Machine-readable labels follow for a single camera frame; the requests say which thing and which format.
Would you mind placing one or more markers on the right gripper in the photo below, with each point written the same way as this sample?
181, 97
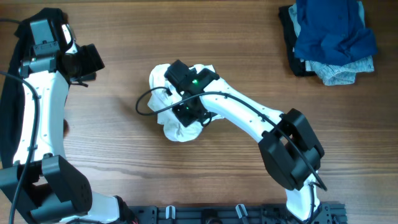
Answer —
186, 119

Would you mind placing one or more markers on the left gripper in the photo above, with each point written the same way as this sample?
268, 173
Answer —
92, 62

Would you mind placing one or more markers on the white t-shirt with black print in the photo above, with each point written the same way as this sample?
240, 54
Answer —
174, 124

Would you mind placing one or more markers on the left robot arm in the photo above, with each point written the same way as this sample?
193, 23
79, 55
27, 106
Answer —
42, 185

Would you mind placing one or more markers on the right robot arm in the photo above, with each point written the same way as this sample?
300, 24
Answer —
290, 149

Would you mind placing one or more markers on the black folded garment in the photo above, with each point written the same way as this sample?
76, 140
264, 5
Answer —
290, 38

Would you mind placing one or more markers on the light blue denim garment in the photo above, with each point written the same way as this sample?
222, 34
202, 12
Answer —
332, 74

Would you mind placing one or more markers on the dark blue shirt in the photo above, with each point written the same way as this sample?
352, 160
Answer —
332, 32

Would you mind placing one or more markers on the left white rail clip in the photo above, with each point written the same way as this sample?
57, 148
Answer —
170, 212

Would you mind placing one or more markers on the white rail clip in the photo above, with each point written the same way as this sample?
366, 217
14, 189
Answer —
170, 212
242, 213

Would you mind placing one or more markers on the right white rail clip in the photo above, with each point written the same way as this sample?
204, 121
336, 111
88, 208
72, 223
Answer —
242, 213

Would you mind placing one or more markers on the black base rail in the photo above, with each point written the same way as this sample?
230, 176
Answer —
326, 213

